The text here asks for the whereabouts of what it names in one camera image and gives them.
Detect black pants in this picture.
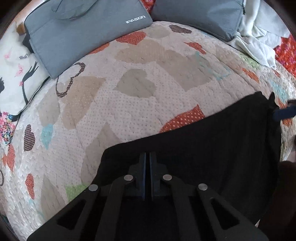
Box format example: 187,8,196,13
93,92,281,223

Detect red floral bedsheet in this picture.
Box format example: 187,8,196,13
274,35,296,77

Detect white crumpled garment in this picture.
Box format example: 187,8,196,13
227,0,290,69

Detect dark grey laptop bag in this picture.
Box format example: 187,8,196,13
151,0,244,42

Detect heart patterned quilt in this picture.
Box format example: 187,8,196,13
1,22,295,240

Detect white illustrated pillow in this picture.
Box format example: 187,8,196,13
1,23,49,115

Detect grey Ipason laptop sleeve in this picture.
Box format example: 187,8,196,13
25,0,152,78

